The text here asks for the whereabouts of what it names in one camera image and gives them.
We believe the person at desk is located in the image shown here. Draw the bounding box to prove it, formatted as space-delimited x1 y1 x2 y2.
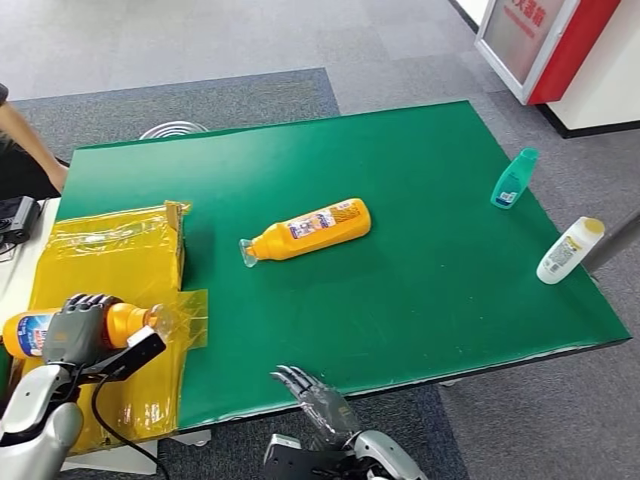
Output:
0 82 69 200

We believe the white bottle yellow cap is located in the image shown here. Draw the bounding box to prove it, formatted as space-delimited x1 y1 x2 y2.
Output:
536 216 606 286

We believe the white side table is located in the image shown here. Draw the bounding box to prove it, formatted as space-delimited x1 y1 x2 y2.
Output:
0 197 62 326

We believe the black electronic device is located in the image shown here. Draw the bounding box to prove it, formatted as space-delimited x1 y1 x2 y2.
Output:
0 195 42 246

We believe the large orange detergent bottle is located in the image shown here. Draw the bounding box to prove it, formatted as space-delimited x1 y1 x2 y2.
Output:
1 302 176 361

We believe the teal plastic bottle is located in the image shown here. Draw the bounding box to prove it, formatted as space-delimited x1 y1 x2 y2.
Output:
490 146 540 211

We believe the black cable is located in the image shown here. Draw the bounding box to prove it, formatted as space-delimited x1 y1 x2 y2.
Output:
90 374 171 480

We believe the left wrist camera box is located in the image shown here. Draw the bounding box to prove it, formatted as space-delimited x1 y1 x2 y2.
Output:
75 325 167 387

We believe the red white sign board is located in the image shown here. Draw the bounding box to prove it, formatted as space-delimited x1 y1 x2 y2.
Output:
473 0 623 107

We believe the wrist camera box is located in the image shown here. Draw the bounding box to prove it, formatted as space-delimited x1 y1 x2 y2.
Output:
262 433 358 480
75 325 167 387

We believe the grey metal pole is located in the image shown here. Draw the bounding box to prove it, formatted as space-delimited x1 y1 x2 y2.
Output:
582 210 640 276

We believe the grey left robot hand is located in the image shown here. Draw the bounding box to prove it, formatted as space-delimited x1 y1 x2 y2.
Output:
42 293 124 367

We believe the small orange detergent bottle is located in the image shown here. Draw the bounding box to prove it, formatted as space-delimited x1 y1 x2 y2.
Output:
238 197 373 269

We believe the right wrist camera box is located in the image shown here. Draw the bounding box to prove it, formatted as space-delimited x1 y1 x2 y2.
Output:
262 433 358 480

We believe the yellow wrapped cardboard box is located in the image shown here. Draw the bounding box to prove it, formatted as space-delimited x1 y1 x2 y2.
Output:
20 199 209 458

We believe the white cabinet black base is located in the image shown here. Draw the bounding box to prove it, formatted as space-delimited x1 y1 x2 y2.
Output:
537 0 640 140

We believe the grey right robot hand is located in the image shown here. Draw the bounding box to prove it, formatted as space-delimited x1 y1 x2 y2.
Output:
271 365 364 452

